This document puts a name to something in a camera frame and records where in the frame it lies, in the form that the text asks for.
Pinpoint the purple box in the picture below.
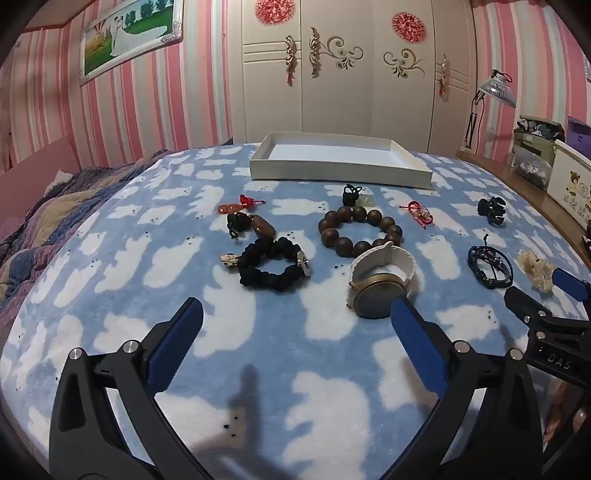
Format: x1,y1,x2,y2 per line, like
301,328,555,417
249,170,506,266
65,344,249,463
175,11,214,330
566,115,591,155

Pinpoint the pink headboard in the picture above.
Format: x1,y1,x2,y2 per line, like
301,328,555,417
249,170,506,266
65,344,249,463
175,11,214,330
0,137,83,178

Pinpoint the red cord knot charm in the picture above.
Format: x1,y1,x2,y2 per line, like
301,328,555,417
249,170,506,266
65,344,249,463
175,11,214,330
400,201,435,229

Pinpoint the blue blanket with white bears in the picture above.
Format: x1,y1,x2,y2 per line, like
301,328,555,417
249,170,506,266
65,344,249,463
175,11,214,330
0,143,591,480

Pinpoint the cream scrunchie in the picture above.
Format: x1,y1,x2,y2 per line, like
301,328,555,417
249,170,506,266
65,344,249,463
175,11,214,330
517,249,557,292

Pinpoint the green storage box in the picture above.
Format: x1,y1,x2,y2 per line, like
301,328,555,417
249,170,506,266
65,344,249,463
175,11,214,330
512,115,568,191

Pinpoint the silver desk lamp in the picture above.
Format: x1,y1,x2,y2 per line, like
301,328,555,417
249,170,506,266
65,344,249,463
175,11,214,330
462,69,518,153

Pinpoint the dark blue cord bracelet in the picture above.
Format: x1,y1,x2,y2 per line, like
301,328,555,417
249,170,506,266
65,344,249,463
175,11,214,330
468,235,515,291

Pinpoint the wooden desk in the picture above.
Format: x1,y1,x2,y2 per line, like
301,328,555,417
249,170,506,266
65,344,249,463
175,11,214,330
456,147,591,266

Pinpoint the round watch with white strap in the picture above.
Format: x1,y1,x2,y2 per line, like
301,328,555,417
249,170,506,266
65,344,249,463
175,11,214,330
347,244,417,320

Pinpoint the striped purple quilt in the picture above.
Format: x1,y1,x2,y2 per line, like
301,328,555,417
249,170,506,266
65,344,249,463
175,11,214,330
0,150,168,298

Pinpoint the white bear print box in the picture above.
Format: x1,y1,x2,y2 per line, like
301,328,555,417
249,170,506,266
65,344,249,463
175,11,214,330
547,138,591,219

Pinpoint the framed wall picture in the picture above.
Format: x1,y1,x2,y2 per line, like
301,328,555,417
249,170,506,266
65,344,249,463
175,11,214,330
78,0,185,86

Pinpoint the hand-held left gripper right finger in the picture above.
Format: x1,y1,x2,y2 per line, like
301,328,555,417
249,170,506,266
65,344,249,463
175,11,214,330
383,295,546,480

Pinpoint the black hair claw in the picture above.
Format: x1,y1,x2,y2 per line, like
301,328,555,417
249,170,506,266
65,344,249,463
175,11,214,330
477,196,508,227

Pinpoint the white shallow box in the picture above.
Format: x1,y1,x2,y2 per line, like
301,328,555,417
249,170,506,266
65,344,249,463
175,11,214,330
250,132,434,190

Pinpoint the orange pendant with red knot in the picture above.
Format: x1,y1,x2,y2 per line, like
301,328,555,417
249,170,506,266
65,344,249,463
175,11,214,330
218,194,267,217

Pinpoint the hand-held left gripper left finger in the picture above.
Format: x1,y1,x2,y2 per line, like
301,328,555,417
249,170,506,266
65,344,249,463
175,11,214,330
48,296,218,480

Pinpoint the red round paper decoration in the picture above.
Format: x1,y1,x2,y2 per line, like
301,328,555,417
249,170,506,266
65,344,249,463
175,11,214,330
392,11,428,44
255,0,297,23

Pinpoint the white pillow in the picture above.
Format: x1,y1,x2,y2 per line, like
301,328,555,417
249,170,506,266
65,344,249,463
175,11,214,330
46,168,75,190

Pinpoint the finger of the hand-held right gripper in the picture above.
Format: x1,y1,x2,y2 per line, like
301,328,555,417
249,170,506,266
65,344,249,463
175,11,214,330
551,268,591,302
504,286,561,329

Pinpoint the brown pendant with black cord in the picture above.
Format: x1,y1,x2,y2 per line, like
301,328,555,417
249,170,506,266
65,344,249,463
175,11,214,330
226,213,278,240

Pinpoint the brown wooden bead bracelet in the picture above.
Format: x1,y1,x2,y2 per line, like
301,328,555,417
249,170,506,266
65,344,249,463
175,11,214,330
318,184,403,260

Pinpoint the cream wardrobe with gold ornaments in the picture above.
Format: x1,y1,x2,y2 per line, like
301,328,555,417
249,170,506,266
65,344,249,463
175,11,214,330
228,0,478,155

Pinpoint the black scrunchie with silver clips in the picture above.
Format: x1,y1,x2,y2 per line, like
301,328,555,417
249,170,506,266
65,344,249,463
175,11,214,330
220,236,313,291

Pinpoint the person's right hand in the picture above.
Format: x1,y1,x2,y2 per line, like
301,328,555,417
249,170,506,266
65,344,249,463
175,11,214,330
544,382,586,445

